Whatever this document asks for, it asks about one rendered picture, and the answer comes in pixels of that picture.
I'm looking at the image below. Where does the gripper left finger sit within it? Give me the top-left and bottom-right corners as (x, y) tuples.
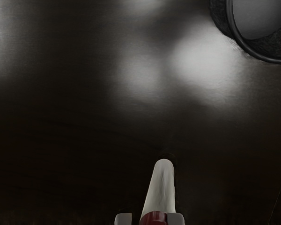
(114, 213), (133, 225)

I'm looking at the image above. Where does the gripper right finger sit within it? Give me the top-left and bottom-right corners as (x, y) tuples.
(167, 212), (185, 225)

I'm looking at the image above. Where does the black mesh pen holder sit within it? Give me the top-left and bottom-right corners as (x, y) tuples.
(208, 0), (281, 64)

